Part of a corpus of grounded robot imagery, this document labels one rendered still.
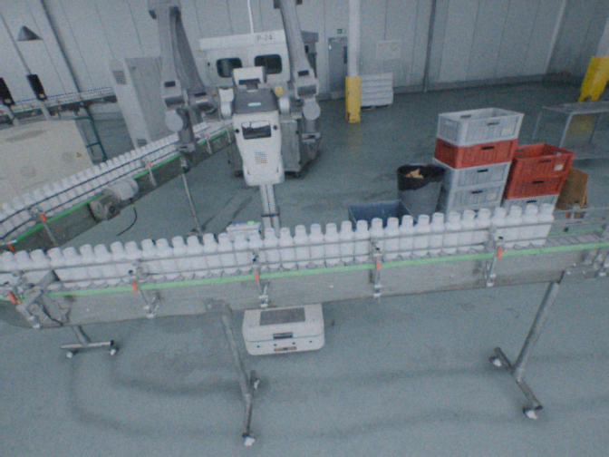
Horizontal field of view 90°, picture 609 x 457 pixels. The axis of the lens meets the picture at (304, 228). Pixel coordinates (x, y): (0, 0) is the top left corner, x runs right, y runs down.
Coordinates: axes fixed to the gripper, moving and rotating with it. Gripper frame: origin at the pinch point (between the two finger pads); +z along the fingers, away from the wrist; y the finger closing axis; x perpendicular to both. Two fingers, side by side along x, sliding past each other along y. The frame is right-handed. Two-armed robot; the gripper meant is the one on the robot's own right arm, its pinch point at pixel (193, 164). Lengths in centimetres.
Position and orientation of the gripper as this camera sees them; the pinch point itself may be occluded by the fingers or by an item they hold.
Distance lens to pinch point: 127.3
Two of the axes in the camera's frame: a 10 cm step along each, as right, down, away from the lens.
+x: 10.0, -0.9, 0.1
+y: 0.5, 4.8, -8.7
